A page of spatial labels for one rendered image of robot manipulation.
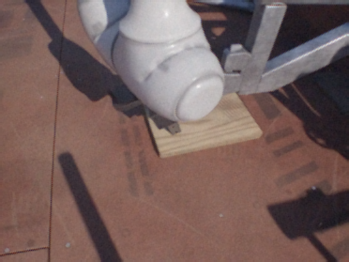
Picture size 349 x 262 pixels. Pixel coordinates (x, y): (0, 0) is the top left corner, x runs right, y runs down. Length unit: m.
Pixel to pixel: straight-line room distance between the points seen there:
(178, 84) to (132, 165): 0.39
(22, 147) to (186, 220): 0.44
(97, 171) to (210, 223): 0.29
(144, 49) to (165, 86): 0.05
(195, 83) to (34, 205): 0.47
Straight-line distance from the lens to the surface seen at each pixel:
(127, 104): 0.55
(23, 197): 0.66
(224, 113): 0.78
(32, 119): 0.80
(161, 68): 0.29
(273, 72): 0.68
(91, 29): 0.44
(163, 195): 0.61
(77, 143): 0.71
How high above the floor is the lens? 0.54
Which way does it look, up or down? 49 degrees down
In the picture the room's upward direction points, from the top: 9 degrees clockwise
